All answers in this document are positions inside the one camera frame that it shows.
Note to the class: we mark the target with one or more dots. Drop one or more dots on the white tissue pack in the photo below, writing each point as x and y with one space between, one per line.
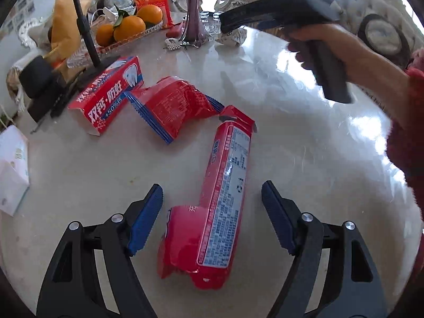
13 172

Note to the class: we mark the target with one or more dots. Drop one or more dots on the red biscuit wrapper white label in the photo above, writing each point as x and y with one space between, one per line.
215 205

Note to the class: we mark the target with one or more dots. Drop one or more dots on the crumpled red wrapper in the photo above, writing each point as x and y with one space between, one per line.
172 106

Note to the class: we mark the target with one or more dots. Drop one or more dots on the pearl bead ornament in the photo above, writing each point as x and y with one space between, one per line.
174 44

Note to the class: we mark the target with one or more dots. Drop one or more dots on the black tripod stand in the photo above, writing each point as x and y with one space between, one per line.
86 33

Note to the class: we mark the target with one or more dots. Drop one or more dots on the person's right hand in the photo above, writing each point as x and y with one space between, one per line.
346 48

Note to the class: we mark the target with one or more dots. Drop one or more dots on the clear glass fruit tray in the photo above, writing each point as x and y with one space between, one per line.
82 58

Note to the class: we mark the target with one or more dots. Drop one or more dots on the small red object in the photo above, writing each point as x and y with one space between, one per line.
175 31

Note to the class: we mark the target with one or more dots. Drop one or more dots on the person's right forearm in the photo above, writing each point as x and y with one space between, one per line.
407 145

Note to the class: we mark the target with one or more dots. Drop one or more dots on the yellow paper bag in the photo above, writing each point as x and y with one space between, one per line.
66 23

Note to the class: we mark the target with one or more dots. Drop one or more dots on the orange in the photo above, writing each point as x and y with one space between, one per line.
130 29
105 34
149 14

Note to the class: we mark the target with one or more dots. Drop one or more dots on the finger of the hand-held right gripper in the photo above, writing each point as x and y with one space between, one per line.
258 13

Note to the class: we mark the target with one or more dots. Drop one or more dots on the clear glass cup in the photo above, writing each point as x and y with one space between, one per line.
217 23
206 21

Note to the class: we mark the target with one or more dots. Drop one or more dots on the purple glass vase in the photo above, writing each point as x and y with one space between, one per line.
193 13

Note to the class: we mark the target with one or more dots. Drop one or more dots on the red toothpaste box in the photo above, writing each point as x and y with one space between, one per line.
106 99

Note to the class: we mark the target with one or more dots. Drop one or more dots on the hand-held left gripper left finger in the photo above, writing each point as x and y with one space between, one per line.
145 220

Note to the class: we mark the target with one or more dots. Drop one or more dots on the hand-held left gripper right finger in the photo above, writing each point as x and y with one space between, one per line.
278 218

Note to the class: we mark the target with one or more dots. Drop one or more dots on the brown round-pattern cushion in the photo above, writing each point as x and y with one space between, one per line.
381 36

